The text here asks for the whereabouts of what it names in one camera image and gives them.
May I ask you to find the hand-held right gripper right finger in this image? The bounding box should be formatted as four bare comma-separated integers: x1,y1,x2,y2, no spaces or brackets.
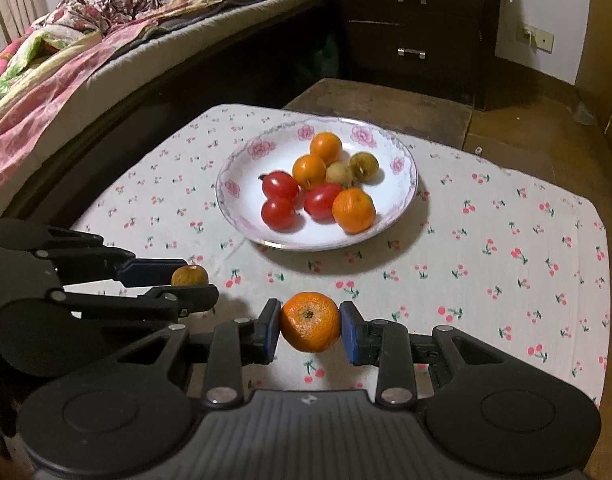
339,301,509,407

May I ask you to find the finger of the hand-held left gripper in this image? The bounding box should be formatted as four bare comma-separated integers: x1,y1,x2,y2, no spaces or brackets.
48,284,221,321
36,227,187,287

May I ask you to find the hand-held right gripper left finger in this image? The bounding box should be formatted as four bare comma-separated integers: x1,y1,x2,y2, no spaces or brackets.
108,298,281,407

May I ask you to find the dark greenish brown mandarin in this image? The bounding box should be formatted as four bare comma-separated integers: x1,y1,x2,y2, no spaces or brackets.
171,264,209,288

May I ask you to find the small orange mandarin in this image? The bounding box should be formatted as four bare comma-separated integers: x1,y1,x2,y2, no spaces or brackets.
292,154,327,191
310,131,343,166
332,187,377,234
280,292,341,353

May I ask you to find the red cherry tomato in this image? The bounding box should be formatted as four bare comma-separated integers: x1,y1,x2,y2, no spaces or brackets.
262,170,301,201
303,183,343,221
261,197,297,232

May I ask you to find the white floral rim plate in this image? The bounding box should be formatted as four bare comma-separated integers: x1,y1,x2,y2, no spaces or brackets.
215,116,419,252

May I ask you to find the yellowish brown longan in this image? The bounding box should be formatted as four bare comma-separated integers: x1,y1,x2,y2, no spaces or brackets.
348,152,380,184
326,161,354,187

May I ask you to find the white cherry print tablecloth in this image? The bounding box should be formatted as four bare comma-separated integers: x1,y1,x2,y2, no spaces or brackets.
66,104,612,411

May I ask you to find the dark wooden bed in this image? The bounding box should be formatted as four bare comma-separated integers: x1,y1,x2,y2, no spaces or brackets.
0,0,347,221

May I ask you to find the pink floral blanket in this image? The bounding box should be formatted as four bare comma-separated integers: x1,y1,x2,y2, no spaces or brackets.
0,25,151,206

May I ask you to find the grey mattress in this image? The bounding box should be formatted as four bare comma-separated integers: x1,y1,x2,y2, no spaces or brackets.
80,0,327,111

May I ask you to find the low wooden stool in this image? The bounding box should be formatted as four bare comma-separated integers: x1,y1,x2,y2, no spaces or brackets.
281,78,474,148

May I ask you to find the yellow green floral quilt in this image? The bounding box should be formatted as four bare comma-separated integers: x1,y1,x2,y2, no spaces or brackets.
0,27,104,111

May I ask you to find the red plaid cloth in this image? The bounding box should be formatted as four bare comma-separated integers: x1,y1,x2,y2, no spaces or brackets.
33,0,161,36

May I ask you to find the dark wooden drawer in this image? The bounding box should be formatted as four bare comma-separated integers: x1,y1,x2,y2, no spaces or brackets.
346,0,487,26
347,20,482,91

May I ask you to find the dark green bag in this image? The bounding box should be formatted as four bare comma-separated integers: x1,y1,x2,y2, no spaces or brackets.
316,35,339,76

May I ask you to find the dark wooden nightstand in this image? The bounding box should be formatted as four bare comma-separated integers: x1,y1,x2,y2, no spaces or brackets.
326,0,502,111

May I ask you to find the yellow wooden wardrobe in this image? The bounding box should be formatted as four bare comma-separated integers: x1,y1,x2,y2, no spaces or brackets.
576,0,612,136

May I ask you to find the white wall outlet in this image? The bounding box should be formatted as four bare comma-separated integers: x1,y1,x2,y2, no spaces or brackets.
517,24,554,53

